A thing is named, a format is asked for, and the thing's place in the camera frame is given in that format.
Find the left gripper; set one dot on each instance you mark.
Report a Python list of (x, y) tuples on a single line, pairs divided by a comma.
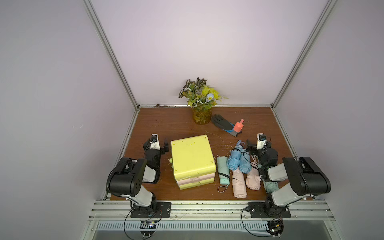
[(163, 145)]

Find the black work glove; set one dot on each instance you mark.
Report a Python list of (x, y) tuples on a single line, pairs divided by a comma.
[(224, 124)]

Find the right circuit board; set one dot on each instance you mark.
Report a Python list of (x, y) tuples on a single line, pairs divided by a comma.
[(275, 227)]

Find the yellow-green drawer cabinet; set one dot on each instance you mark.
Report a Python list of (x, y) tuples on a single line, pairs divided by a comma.
[(193, 162)]

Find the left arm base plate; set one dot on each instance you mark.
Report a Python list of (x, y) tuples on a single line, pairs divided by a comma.
[(157, 210)]

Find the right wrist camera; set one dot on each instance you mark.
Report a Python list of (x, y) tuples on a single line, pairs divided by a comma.
[(261, 141)]

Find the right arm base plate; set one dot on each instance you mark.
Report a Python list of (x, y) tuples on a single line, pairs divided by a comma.
[(264, 210)]

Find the mint green folded umbrella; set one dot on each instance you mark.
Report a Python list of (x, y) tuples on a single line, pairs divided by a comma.
[(223, 171)]

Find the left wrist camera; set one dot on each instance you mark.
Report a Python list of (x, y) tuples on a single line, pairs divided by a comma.
[(154, 142)]

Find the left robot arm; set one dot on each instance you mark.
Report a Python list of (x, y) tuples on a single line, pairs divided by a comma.
[(126, 179)]

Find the artificial plant in vase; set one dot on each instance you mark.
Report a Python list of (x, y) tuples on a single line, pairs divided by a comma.
[(201, 98)]

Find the circuit board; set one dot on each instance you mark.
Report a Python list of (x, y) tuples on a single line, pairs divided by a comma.
[(275, 227), (148, 228)]

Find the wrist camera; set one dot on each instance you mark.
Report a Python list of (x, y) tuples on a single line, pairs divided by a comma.
[(261, 141), (154, 142)]

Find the light blue folded umbrella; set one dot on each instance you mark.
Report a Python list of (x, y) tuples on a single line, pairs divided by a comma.
[(233, 161)]

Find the pink umbrella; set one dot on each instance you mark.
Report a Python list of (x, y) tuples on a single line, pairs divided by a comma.
[(253, 180), (239, 185)]

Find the red plastic scoop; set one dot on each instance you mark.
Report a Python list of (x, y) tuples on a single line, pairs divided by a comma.
[(239, 126)]

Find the left circuit board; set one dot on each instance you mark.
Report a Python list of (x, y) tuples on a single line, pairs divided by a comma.
[(148, 228)]

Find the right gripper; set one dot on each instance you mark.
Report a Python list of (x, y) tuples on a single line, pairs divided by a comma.
[(250, 147)]

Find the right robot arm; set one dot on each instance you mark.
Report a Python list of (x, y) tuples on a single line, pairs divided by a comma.
[(305, 178)]

